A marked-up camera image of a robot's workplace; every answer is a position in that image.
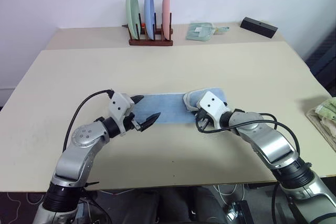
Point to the green plate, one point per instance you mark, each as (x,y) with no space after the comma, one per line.
(132,11)

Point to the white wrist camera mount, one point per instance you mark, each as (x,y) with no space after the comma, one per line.
(119,107)
(214,108)

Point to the pink plate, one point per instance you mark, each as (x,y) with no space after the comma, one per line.
(166,11)

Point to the brown wooden plate rack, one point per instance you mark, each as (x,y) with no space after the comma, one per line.
(151,42)

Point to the blue plate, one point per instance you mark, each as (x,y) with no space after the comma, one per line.
(149,11)

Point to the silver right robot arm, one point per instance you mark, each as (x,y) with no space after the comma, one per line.
(275,142)

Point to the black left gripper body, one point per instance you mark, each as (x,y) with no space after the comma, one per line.
(130,123)

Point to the green patterned cloth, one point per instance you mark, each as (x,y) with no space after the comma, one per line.
(326,110)

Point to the pile of beige cloths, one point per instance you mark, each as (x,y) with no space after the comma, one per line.
(319,127)

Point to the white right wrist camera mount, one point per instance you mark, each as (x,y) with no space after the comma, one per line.
(214,108)

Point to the black device under table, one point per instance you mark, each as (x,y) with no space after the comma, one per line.
(240,212)

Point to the dark grey rounded shape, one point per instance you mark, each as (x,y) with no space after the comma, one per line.
(206,205)
(173,205)

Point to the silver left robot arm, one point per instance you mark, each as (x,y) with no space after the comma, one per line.
(78,140)

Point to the light blue towel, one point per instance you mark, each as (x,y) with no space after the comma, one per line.
(168,108)

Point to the green dustpan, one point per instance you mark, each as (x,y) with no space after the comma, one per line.
(198,32)

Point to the dark ribbed furniture piece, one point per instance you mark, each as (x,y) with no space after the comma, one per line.
(324,61)

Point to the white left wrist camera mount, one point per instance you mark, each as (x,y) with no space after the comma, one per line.
(119,107)

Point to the white folded cloth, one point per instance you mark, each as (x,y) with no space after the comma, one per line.
(329,127)

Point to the black rectangular box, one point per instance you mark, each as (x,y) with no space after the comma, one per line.
(258,26)

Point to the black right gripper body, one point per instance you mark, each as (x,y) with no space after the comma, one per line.
(202,119)

